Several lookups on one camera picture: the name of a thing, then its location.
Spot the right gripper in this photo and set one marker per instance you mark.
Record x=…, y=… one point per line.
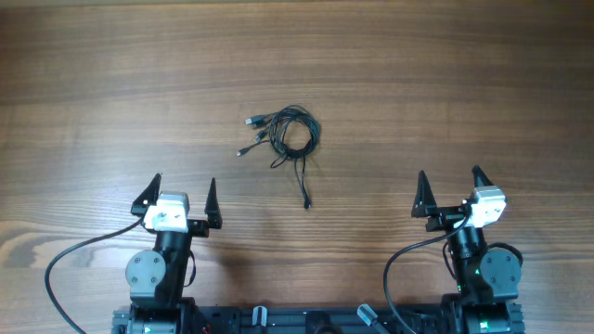
x=447, y=218

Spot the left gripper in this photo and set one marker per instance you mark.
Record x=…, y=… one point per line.
x=198, y=224

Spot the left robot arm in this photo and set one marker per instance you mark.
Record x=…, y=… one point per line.
x=157, y=277

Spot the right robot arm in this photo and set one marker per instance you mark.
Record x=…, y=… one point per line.
x=487, y=275

